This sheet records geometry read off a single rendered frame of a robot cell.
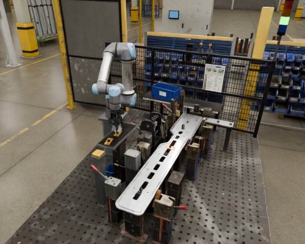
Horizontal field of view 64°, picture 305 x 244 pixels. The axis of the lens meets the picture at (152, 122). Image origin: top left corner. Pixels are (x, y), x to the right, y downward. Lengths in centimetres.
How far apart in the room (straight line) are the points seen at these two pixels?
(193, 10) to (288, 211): 686
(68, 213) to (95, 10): 322
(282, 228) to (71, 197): 211
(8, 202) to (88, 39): 273
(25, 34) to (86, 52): 500
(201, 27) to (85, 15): 503
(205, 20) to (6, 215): 751
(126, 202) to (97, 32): 331
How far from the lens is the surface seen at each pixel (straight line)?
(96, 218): 188
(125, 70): 204
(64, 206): 201
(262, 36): 264
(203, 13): 867
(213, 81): 274
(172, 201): 149
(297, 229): 309
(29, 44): 942
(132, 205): 152
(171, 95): 270
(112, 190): 160
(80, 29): 454
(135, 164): 173
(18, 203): 322
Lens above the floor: 211
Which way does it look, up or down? 28 degrees down
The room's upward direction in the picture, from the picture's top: 1 degrees clockwise
